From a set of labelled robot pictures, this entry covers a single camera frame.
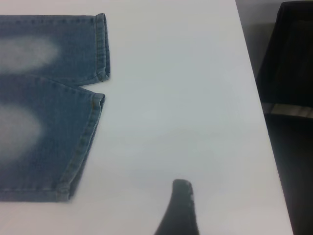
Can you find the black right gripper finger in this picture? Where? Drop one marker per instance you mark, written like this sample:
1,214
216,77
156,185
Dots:
179,215

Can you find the blue denim printed pants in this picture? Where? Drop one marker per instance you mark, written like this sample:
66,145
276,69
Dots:
49,117

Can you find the black open box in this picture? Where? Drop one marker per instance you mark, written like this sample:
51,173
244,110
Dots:
286,61

